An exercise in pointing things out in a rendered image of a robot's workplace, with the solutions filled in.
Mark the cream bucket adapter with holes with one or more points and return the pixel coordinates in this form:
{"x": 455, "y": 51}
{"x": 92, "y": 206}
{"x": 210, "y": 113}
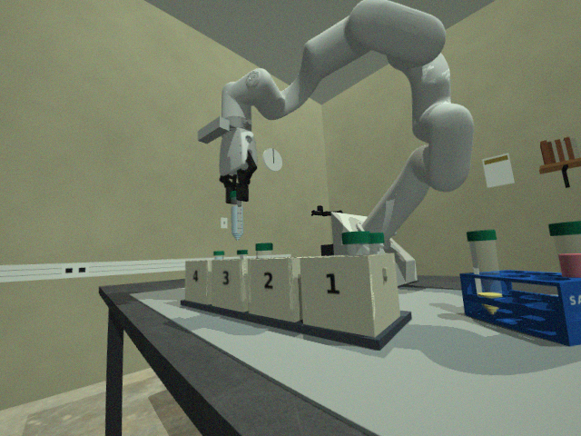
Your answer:
{"x": 230, "y": 284}
{"x": 356, "y": 294}
{"x": 198, "y": 281}
{"x": 274, "y": 288}

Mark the blue tube rack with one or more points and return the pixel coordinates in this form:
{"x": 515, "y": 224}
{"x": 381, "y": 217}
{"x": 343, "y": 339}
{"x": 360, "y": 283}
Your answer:
{"x": 527, "y": 314}

